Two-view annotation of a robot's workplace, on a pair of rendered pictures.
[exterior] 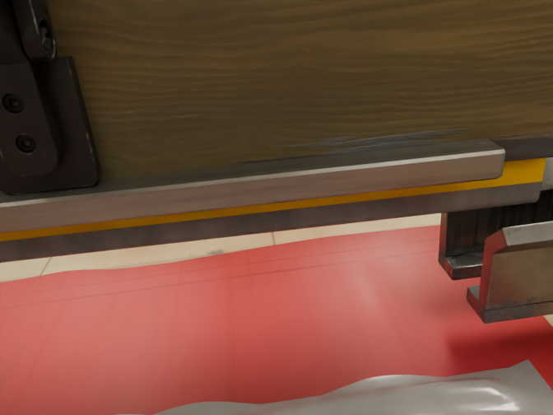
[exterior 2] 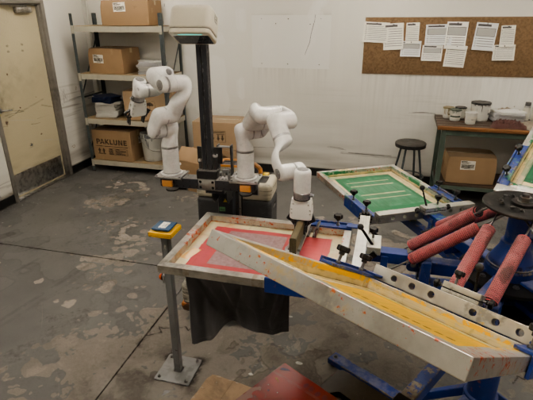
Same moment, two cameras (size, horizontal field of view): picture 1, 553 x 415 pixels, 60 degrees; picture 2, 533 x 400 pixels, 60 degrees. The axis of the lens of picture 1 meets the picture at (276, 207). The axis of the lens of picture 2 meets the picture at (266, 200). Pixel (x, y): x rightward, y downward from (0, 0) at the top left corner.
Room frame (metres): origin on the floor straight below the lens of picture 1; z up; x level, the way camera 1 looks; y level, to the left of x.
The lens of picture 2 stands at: (0.59, -1.74, 2.01)
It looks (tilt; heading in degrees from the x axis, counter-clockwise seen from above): 23 degrees down; 108
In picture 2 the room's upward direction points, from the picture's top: straight up
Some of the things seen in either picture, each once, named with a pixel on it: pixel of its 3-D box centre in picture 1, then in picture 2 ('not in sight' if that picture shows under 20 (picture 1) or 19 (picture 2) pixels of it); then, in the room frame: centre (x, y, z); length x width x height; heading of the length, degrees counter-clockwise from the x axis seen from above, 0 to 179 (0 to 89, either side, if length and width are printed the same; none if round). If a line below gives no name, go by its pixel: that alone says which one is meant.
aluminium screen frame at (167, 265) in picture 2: not in sight; (262, 248); (-0.01, 0.06, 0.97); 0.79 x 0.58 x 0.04; 3
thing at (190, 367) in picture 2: not in sight; (172, 303); (-0.58, 0.15, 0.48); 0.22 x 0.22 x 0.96; 3
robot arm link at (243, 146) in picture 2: not in sight; (246, 136); (-0.26, 0.53, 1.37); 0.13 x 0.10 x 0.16; 43
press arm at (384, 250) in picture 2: not in sight; (386, 255); (0.55, 0.09, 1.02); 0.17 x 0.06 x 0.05; 3
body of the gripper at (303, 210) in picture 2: not in sight; (301, 207); (0.17, 0.07, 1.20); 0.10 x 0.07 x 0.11; 3
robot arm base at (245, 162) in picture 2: not in sight; (246, 163); (-0.26, 0.54, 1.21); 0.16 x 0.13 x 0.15; 96
